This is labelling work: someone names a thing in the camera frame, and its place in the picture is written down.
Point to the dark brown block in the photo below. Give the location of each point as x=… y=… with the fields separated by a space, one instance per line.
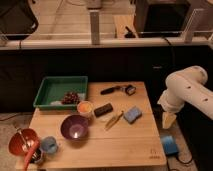
x=103 y=110

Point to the yellow banana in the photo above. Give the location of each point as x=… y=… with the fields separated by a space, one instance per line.
x=113 y=121

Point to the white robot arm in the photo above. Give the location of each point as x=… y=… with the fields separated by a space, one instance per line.
x=185 y=86

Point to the red handled utensil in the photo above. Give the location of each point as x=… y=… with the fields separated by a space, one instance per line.
x=30 y=153

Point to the red bowl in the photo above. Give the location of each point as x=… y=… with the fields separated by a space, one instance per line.
x=21 y=141

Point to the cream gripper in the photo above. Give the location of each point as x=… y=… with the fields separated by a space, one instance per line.
x=168 y=119

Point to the black handled brush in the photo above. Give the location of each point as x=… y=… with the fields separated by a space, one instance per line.
x=127 y=89

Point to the purple bowl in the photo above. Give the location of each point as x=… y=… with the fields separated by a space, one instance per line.
x=74 y=127

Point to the small metal cup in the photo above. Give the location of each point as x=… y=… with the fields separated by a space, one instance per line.
x=37 y=157

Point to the orange cup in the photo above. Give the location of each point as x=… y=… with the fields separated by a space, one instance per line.
x=85 y=109

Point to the green plastic tray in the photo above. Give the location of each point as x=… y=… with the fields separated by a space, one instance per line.
x=54 y=88

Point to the light blue cup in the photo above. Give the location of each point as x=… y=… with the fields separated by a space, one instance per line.
x=49 y=145

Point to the bunch of dark grapes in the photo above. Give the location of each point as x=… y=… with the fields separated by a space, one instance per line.
x=71 y=98

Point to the blue object on floor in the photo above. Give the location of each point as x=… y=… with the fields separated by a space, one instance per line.
x=169 y=145

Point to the blue sponge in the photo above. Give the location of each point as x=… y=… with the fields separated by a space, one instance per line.
x=132 y=114

